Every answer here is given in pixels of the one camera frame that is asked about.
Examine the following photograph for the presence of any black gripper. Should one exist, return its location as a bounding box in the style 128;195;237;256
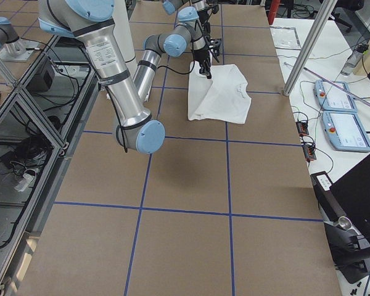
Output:
193;46;212;79
202;20;211;36

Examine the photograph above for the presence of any white printed t-shirt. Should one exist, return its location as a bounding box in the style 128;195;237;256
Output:
187;64;252;125

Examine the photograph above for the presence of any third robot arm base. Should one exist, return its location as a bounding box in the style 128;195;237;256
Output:
0;17;40;62

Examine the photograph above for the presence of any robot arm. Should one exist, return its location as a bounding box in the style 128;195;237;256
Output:
38;1;211;154
162;0;216;36

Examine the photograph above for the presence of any red cylinder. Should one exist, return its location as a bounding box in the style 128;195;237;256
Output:
268;0;281;25

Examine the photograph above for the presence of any upper small circuit board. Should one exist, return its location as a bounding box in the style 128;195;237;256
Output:
295;121;310;136

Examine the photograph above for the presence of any small circuit board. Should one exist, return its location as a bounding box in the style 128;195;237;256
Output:
302;142;316;163
295;121;310;136

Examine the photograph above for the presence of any upper blue teach pendant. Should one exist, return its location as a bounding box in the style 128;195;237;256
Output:
313;80;358;113

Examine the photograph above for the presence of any blue teach pendant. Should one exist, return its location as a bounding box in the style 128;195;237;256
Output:
313;80;358;113
322;111;370;153

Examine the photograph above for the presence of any lower small circuit board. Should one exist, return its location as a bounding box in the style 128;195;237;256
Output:
302;142;316;163

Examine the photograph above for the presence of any clear water bottle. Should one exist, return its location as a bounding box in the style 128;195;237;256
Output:
340;43;369;76

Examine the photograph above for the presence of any lower blue teach pendant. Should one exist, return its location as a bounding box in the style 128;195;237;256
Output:
322;111;370;153

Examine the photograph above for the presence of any black power adapter box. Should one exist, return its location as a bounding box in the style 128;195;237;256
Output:
26;64;55;92

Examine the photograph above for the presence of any metal reacher grabber tool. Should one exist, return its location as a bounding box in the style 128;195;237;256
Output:
303;67;370;107

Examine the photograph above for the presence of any black laptop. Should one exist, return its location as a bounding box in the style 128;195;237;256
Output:
330;154;370;241

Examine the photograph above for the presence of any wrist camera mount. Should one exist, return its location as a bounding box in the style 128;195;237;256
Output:
206;4;220;15
208;38;222;63

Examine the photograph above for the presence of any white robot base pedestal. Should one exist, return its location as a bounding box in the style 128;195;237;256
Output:
112;0;138;76

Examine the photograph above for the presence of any aluminium frame post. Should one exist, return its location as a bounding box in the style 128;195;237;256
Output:
283;0;337;96

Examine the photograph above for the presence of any aluminium frame rack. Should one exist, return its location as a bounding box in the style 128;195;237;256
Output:
0;37;99;295

